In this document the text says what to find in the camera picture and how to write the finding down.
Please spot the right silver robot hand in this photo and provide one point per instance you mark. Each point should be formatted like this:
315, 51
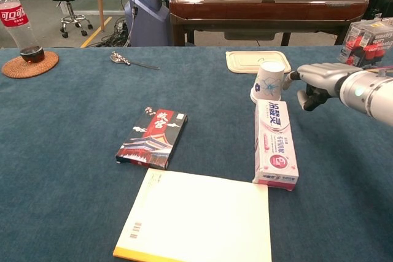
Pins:
325, 76

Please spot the white notebook yellow edge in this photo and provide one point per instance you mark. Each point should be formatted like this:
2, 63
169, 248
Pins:
199, 219

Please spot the white pink toothpaste box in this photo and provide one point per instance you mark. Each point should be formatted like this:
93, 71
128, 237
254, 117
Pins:
276, 145

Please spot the cola bottle red cap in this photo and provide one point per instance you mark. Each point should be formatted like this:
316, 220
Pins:
15, 19

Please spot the ornate metal spoon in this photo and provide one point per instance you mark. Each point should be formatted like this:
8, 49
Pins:
118, 58

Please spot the cream plastic container lid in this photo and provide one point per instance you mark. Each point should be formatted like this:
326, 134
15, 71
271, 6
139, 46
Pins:
242, 61

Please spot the blue mobile robot base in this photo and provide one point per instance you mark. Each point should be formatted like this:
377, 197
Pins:
147, 13

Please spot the small white paper cup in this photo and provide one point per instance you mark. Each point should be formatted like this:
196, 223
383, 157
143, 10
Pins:
268, 82

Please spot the round woven rattan coaster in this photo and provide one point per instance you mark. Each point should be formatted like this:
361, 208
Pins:
18, 70

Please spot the dark red card pack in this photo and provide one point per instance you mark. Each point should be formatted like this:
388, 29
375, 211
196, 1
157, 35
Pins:
153, 142

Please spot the blue felt tablecloth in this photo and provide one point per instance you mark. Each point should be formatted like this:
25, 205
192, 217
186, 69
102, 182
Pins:
76, 121

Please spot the clear box red black items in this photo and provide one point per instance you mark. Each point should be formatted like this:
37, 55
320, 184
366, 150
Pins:
368, 44

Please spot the brown wooden mahjong table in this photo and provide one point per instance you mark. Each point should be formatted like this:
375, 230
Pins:
261, 10

